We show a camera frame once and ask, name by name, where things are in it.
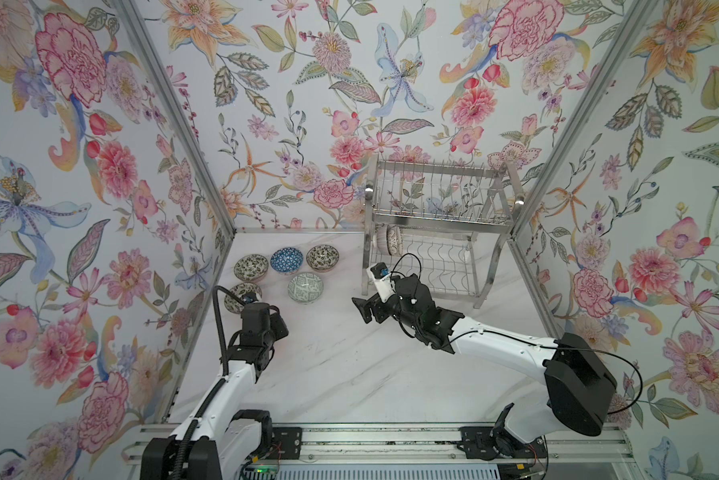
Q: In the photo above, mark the two-tier steel dish rack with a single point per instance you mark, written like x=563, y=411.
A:
x=455, y=220

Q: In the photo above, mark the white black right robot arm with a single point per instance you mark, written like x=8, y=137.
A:
x=576, y=386

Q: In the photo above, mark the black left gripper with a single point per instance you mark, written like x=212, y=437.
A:
x=273, y=319

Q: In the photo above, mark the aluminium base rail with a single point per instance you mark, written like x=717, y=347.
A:
x=332, y=443

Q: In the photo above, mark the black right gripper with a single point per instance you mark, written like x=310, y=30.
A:
x=365, y=308

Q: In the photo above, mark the pale green pattern bowl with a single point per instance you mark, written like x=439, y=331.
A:
x=305, y=288

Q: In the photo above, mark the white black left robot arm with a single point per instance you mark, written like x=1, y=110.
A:
x=220, y=439

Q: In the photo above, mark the dark floral bowl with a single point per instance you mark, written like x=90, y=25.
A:
x=242, y=294

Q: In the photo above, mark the brown mandala pattern bowl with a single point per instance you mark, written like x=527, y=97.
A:
x=394, y=241

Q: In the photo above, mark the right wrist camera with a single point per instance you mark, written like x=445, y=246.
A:
x=380, y=275

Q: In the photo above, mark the green leaf pattern bowl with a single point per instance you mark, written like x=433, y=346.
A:
x=251, y=268

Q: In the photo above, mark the blue pattern bowl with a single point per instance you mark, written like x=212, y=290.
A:
x=286, y=260

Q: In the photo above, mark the dark speckled bowl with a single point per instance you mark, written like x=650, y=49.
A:
x=322, y=258

